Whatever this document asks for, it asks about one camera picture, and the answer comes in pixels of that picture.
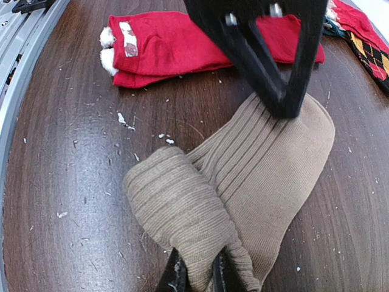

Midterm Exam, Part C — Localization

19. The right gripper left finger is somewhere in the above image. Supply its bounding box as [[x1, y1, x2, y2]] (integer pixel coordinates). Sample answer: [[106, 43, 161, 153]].
[[154, 248, 190, 292]]

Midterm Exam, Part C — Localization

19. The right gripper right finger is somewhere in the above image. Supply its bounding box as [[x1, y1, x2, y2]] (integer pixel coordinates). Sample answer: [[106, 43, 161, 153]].
[[212, 249, 246, 292]]

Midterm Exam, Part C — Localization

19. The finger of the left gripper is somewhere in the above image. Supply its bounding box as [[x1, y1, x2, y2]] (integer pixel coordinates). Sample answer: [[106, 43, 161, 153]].
[[184, 0, 327, 119]]

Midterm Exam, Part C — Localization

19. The tan ribbed sock pair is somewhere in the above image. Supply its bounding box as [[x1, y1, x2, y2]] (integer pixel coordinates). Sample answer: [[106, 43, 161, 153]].
[[123, 94, 336, 291]]

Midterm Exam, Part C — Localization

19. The red folded sock pair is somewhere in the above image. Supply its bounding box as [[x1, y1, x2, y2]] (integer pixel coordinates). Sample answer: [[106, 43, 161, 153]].
[[99, 11, 326, 89]]

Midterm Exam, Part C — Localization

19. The red white sock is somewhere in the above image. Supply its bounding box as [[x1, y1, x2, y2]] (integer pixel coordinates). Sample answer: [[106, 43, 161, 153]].
[[326, 0, 388, 54]]

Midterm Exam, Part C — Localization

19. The argyle black orange sock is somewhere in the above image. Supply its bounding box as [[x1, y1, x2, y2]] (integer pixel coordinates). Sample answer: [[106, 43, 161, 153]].
[[347, 32, 388, 96]]

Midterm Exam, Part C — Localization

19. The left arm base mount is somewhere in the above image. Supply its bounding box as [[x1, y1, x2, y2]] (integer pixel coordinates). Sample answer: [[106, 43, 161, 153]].
[[12, 0, 55, 14]]

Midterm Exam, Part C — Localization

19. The front aluminium rail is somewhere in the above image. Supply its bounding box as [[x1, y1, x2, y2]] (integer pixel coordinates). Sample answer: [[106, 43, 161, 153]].
[[0, 0, 71, 122]]

